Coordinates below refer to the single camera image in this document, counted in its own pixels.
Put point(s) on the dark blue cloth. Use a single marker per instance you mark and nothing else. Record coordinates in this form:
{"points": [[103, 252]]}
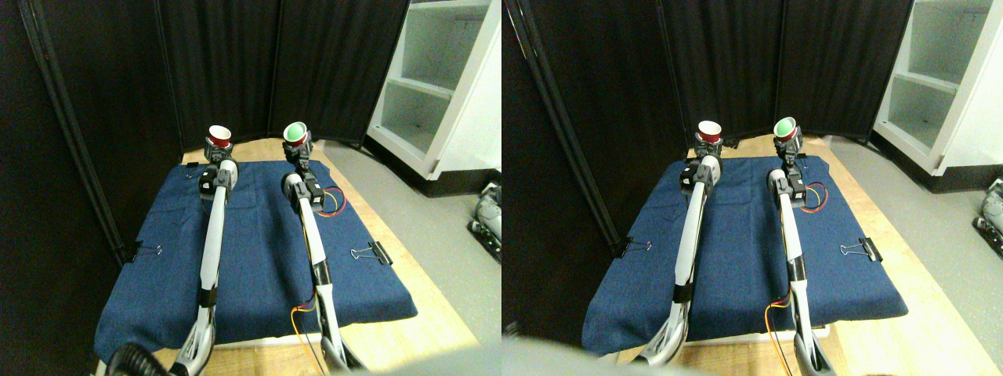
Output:
{"points": [[740, 251], [258, 258]]}

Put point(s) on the white shelf unit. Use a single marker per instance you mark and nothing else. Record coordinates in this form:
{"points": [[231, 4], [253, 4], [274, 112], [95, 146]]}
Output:
{"points": [[979, 133], [478, 133]]}

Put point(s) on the black curtain stand pole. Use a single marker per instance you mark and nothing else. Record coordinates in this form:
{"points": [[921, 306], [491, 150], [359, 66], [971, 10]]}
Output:
{"points": [[566, 117], [77, 129]]}

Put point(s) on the grey and black device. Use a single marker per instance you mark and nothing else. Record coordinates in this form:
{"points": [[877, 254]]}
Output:
{"points": [[487, 219], [989, 211]]}

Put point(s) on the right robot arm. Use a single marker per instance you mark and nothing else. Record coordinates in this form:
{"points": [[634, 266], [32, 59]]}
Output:
{"points": [[313, 243], [791, 235]]}

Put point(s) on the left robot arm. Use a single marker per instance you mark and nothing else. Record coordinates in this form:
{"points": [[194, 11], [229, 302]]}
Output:
{"points": [[696, 235], [213, 243]]}

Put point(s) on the red cup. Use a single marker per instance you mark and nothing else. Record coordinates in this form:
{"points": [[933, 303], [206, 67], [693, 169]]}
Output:
{"points": [[220, 141], [786, 128], [710, 138], [296, 133]]}

